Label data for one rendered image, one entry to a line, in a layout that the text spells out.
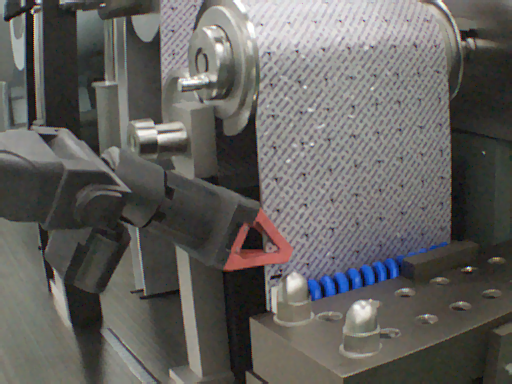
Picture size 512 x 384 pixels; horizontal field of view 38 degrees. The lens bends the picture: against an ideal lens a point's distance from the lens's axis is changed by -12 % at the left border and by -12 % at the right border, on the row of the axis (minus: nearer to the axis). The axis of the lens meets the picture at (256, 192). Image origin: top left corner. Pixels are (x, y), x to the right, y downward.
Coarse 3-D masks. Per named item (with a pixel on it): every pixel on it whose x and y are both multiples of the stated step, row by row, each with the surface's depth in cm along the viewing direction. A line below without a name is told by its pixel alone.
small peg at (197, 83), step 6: (180, 78) 77; (186, 78) 77; (192, 78) 77; (198, 78) 77; (204, 78) 77; (180, 84) 77; (186, 84) 76; (192, 84) 77; (198, 84) 77; (204, 84) 77; (180, 90) 77; (186, 90) 77; (192, 90) 77; (198, 90) 78
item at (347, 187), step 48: (288, 144) 77; (336, 144) 80; (384, 144) 83; (432, 144) 86; (288, 192) 78; (336, 192) 81; (384, 192) 84; (432, 192) 87; (288, 240) 79; (336, 240) 82; (384, 240) 85; (432, 240) 88
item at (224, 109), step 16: (208, 16) 79; (224, 16) 76; (240, 32) 74; (240, 48) 74; (448, 48) 85; (240, 64) 75; (448, 64) 86; (240, 80) 75; (240, 96) 76; (224, 112) 79
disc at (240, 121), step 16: (208, 0) 80; (224, 0) 76; (240, 16) 74; (256, 48) 73; (256, 64) 73; (256, 80) 74; (256, 96) 74; (240, 112) 77; (224, 128) 81; (240, 128) 78
